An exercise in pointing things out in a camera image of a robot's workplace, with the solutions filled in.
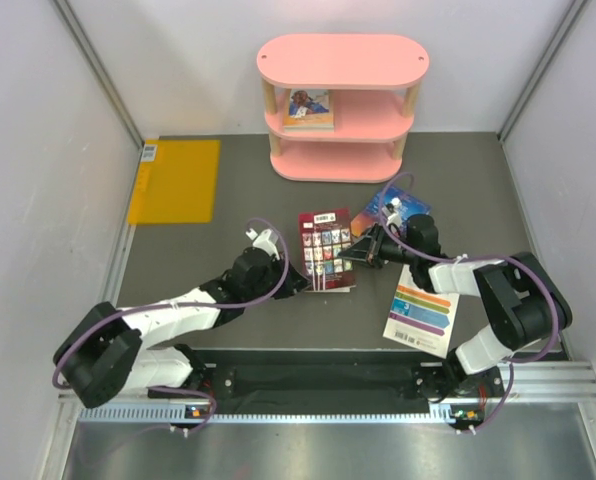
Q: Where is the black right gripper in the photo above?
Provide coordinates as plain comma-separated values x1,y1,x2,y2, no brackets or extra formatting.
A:
339,222,419,270

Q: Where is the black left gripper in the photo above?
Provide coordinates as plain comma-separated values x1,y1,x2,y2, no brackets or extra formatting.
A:
244,252,312,303

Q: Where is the dark red book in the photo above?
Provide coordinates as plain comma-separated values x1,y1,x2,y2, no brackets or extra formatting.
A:
298,208,356,293

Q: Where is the blue Jane Eyre book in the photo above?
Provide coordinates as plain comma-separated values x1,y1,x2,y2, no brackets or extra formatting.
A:
351,186,431,237

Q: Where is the green Treehouse book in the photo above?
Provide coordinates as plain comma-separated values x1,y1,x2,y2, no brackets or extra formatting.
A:
283,124,335,133

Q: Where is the orange Othello book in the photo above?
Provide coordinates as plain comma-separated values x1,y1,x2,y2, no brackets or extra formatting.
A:
282,89,334,127

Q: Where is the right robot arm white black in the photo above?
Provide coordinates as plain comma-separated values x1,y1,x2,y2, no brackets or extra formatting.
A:
340,214,573,396

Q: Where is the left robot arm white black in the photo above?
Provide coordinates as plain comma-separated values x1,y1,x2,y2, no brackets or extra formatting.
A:
52,247,310,408

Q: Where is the white colourful back-cover book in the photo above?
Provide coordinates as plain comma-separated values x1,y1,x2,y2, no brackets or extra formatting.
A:
383,266,460,359

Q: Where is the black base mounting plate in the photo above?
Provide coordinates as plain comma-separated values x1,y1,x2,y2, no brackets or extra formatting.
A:
142,348,504,414

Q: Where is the yellow plastic file folder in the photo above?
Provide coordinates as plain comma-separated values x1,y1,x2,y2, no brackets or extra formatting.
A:
127,139,221,226

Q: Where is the pink three-tier shelf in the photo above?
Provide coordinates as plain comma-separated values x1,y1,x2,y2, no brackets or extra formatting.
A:
257,33,430,183

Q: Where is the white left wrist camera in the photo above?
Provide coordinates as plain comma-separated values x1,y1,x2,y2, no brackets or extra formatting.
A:
245,228,280,259

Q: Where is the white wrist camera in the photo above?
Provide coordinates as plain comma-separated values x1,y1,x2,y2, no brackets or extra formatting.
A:
382,197,402,231
245,228,280,259

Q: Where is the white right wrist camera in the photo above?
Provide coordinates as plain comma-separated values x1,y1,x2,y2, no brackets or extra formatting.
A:
382,197,402,231

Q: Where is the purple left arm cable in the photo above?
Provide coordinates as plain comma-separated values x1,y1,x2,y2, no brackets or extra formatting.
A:
51,217,292,441

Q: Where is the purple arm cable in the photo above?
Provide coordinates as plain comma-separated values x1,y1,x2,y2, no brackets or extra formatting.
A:
51,217,292,441
380,172,562,435

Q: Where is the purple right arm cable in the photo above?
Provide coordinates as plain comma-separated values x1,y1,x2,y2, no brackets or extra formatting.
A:
380,172,562,435

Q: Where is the aluminium frame rail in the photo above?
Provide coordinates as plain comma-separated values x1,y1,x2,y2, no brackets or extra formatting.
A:
76,362,596,431

